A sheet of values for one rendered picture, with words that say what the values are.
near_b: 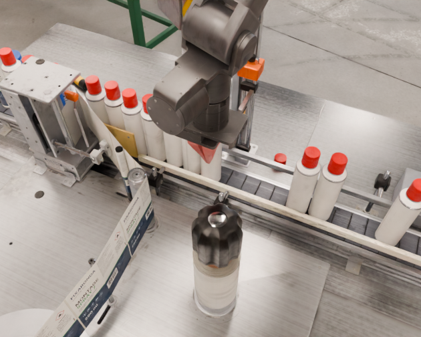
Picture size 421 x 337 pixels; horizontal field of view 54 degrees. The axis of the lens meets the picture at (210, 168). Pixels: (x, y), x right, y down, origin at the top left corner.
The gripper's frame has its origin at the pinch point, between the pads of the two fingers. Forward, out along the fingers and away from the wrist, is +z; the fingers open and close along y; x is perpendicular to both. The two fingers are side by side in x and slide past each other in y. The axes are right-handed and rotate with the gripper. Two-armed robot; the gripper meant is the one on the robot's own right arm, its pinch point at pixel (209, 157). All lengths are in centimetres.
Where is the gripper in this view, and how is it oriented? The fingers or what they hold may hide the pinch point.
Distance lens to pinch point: 69.1
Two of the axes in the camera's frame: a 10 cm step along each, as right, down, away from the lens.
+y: 9.0, 3.4, -2.6
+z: -0.1, 6.2, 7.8
